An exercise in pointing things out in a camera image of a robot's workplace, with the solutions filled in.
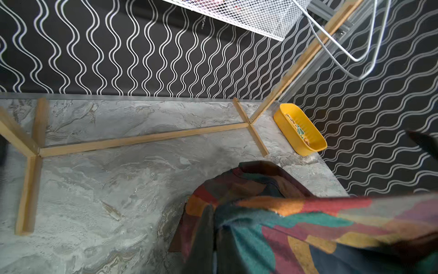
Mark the wooden clothes rack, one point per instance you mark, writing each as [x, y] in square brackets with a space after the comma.
[32, 146]

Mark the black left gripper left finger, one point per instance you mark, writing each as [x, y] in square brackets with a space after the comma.
[201, 257]

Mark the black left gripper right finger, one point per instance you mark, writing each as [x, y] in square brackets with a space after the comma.
[229, 259]

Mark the white wire hanger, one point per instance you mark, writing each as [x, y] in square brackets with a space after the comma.
[360, 30]

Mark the yellow plastic tray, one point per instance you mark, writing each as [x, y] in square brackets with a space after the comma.
[299, 130]

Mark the white wire mesh basket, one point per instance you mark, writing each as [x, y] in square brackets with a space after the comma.
[270, 18]

